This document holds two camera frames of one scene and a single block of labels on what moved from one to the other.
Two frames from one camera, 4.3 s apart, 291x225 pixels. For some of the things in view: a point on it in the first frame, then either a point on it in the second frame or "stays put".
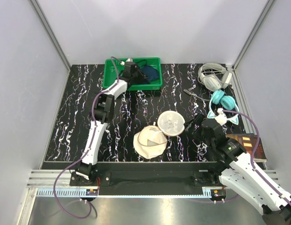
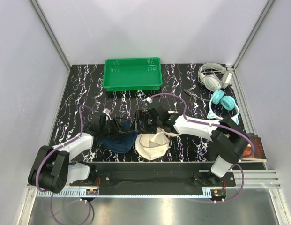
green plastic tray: x=114 y=68 stays put
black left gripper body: x=133 y=75 → x=103 y=128
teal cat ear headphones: x=226 y=102 stays put
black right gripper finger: x=194 y=130 → x=140 y=126
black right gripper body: x=202 y=130 → x=156 y=122
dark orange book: x=249 y=141 stays put
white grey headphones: x=214 y=76 stays put
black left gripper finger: x=138 y=70 → x=117 y=125
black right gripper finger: x=197 y=120 → x=141 y=115
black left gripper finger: x=141 y=78 → x=118 y=135
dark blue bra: x=150 y=71 → x=122 y=143
